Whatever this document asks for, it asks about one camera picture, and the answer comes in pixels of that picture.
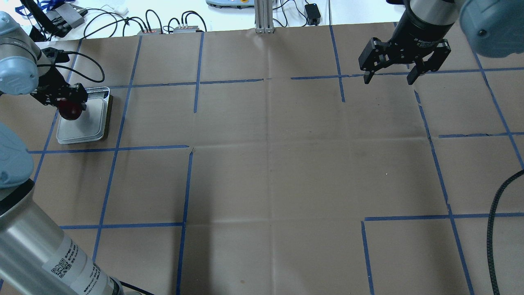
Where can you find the brown paper table cover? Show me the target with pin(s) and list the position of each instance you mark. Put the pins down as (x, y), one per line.
(241, 164)

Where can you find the red yellow mango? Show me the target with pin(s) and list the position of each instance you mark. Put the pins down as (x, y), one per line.
(70, 110)

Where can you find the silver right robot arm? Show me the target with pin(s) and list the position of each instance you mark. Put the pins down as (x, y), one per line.
(493, 29)

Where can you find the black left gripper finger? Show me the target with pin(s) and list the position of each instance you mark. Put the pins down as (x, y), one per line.
(50, 100)
(78, 96)

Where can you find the grey usb hub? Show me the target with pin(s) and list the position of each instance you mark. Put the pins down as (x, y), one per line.
(66, 16)

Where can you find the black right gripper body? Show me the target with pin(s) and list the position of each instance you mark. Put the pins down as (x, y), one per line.
(413, 37)

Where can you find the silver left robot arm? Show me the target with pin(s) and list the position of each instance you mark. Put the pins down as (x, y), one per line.
(37, 257)

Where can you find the aluminium frame post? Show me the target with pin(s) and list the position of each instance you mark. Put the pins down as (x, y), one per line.
(264, 16)

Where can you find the blue teach pendant tablet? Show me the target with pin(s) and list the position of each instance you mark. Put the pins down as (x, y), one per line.
(240, 4)

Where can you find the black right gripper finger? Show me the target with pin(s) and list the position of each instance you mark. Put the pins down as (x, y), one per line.
(418, 69)
(369, 69)

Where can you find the silver digital kitchen scale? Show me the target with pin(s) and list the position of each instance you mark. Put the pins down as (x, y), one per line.
(93, 124)

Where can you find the black power adapter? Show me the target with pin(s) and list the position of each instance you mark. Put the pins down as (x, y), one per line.
(312, 13)

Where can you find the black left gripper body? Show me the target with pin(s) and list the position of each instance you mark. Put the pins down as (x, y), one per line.
(52, 95)

